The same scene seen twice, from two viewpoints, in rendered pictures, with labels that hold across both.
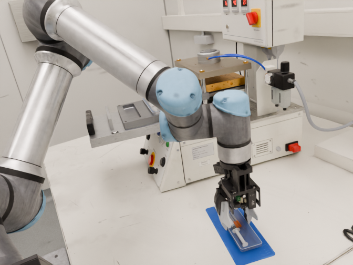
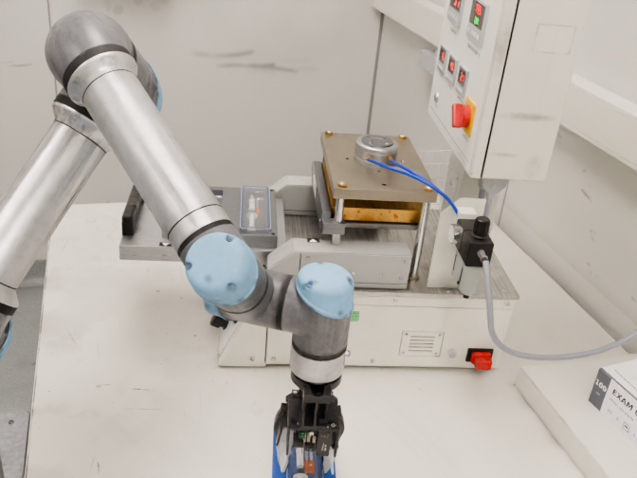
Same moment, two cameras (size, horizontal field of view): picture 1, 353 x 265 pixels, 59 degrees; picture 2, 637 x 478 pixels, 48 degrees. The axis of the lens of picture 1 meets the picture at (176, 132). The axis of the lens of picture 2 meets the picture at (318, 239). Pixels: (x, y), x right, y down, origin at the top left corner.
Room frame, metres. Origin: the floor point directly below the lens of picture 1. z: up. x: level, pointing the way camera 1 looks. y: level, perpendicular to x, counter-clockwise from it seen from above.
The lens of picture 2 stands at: (-0.15, -0.19, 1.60)
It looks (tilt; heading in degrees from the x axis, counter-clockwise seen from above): 28 degrees down; 6
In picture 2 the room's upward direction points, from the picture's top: 6 degrees clockwise
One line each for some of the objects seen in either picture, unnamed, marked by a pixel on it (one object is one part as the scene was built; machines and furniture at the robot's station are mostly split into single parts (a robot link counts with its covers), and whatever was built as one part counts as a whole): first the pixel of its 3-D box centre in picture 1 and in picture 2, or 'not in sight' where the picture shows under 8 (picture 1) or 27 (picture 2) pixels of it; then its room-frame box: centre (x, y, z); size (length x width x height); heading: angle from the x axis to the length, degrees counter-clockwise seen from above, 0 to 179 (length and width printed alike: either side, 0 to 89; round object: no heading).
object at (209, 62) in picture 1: (220, 68); (391, 177); (1.07, -0.19, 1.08); 0.31 x 0.24 x 0.13; 13
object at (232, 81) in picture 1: (210, 74); (372, 182); (1.08, -0.15, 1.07); 0.22 x 0.17 x 0.10; 13
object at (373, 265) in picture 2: not in sight; (334, 263); (0.93, -0.11, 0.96); 0.26 x 0.05 x 0.07; 103
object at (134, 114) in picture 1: (143, 111); (232, 214); (1.03, 0.10, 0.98); 0.20 x 0.17 x 0.03; 13
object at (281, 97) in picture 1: (278, 85); (466, 250); (0.90, -0.33, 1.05); 0.15 x 0.05 x 0.15; 13
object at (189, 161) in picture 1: (215, 134); (355, 288); (1.07, -0.15, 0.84); 0.53 x 0.37 x 0.17; 103
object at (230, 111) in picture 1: (230, 118); (320, 308); (0.62, -0.12, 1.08); 0.09 x 0.08 x 0.11; 85
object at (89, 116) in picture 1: (90, 121); (133, 207); (0.99, 0.28, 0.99); 0.15 x 0.02 x 0.04; 13
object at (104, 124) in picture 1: (131, 118); (207, 219); (1.02, 0.15, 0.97); 0.30 x 0.22 x 0.08; 103
